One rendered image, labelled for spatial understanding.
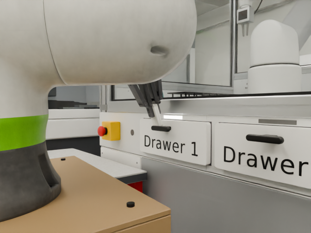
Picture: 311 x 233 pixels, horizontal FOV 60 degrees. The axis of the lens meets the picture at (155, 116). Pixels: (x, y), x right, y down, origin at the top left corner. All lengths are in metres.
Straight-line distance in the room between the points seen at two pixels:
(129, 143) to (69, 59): 0.76
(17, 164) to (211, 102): 0.51
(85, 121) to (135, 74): 1.27
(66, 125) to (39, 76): 1.21
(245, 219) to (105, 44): 0.54
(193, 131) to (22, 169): 0.50
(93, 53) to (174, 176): 0.62
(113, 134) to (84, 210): 0.76
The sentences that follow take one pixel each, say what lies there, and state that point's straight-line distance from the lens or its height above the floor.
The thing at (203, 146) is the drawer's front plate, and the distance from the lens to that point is 0.70.
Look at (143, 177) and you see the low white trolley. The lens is 0.88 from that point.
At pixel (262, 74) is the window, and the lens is 0.64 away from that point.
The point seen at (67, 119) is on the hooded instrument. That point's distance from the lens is 1.49.
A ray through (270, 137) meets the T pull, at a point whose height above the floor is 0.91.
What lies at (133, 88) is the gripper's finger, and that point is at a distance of 0.74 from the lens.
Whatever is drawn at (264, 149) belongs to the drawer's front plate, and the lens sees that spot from 0.60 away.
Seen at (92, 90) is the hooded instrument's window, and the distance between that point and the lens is 1.57.
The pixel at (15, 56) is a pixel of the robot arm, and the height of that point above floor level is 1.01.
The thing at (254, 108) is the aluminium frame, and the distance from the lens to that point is 0.63.
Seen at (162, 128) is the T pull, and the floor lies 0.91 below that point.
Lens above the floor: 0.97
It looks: 2 degrees down
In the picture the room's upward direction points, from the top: straight up
